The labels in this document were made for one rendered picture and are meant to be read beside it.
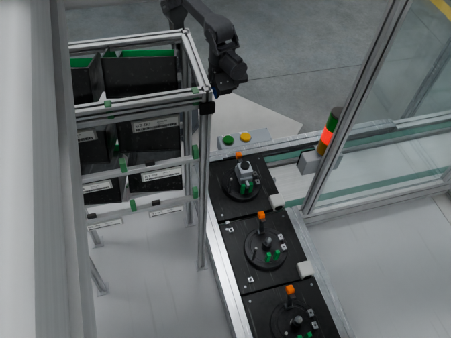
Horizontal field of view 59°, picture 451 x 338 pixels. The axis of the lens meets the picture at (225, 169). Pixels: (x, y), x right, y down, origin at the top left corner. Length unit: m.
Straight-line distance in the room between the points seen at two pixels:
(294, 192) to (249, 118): 0.45
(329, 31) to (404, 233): 2.65
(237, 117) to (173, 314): 0.88
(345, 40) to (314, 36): 0.28
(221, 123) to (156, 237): 0.60
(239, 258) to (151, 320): 0.33
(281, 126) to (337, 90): 1.63
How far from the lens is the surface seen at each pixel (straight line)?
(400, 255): 1.58
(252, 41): 3.66
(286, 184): 1.51
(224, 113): 1.79
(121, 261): 1.42
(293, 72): 3.41
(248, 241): 1.29
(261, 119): 1.78
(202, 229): 1.14
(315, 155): 1.20
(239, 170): 1.32
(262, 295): 1.25
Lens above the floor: 2.15
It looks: 54 degrees down
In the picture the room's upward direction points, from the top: 6 degrees clockwise
